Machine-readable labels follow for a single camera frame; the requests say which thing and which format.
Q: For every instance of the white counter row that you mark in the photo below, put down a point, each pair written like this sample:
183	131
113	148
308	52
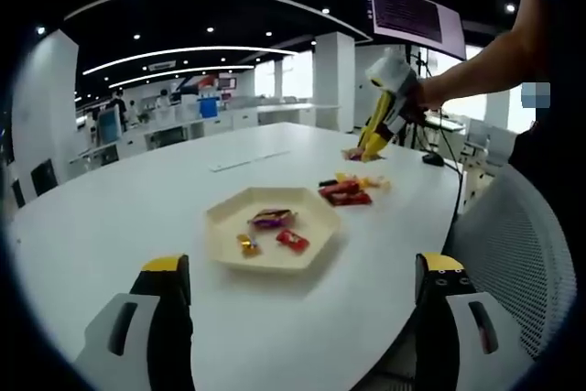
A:
229	121

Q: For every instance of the purple food packet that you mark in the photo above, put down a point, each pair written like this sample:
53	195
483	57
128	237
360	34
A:
272	219

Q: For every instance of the white mesh office chair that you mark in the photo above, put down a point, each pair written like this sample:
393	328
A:
513	249

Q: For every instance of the beige hexagonal tray container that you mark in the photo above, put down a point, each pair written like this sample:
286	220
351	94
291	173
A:
311	221

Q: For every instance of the small red food packet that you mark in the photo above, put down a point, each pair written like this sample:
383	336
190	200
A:
293	241

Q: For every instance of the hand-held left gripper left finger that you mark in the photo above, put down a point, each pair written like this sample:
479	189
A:
137	340

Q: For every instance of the black office chair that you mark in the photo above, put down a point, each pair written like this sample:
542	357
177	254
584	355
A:
44	178

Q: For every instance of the person's dark shirt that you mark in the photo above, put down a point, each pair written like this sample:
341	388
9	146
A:
549	153

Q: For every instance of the gold food candy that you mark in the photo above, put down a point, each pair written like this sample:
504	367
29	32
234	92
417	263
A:
248	246

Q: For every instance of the blue storage box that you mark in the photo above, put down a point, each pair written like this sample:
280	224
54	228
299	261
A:
208	108

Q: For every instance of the pile of food snacks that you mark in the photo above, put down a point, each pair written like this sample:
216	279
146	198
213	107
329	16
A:
348	192

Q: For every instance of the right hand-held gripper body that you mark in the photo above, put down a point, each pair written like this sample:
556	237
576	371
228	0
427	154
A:
396	72

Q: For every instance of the hanging monitor screen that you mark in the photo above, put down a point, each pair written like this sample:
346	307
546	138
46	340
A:
412	15

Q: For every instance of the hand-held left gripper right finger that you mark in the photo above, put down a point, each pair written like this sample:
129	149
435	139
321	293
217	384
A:
453	340

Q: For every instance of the black computer mouse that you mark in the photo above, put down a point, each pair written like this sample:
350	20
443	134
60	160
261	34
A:
432	159

